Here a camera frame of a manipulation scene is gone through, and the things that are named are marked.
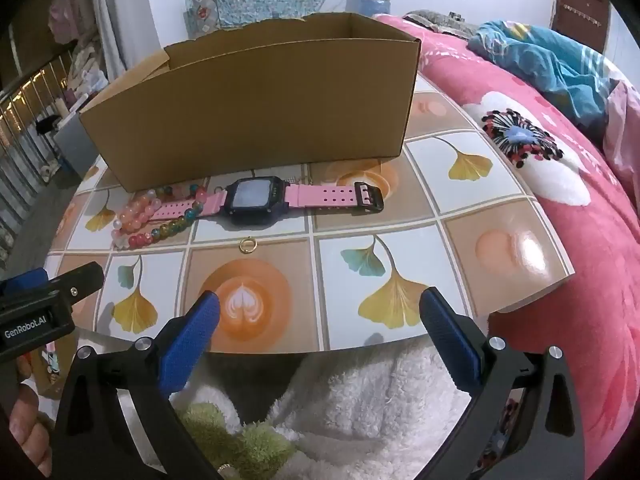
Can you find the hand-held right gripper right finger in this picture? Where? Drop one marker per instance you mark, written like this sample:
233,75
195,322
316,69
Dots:
450,340

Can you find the grey patterned cloth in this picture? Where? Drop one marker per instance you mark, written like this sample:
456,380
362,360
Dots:
440,20

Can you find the white fluffy garment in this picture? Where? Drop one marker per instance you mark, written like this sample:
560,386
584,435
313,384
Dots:
350,410

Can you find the grey storage box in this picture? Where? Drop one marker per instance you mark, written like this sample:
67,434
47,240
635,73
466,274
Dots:
75,145

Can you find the light pink cloth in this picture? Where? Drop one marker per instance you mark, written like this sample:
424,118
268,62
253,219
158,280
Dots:
625,125

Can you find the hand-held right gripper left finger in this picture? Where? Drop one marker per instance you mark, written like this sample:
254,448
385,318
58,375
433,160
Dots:
192,340

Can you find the person's left hand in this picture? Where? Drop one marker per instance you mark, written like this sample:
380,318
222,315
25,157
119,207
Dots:
30,425

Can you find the pink floral blanket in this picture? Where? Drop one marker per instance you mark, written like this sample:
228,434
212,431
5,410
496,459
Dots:
575,260

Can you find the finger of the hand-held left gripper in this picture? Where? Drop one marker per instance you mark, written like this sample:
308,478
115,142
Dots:
25,281
82,277

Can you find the brown door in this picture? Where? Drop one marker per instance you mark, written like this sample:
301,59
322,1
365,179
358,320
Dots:
580,10

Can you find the hanging pink clothes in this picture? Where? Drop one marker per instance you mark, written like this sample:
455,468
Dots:
67,10

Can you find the pile of pale clothes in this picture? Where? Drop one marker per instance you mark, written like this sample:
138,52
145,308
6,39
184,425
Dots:
85,75

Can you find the blue floral blanket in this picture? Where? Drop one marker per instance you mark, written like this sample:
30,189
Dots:
540,65

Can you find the brown cardboard box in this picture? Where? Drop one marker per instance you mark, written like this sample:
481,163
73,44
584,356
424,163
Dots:
250,110

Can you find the green fluffy cloth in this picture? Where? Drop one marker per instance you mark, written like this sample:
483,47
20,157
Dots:
260,445

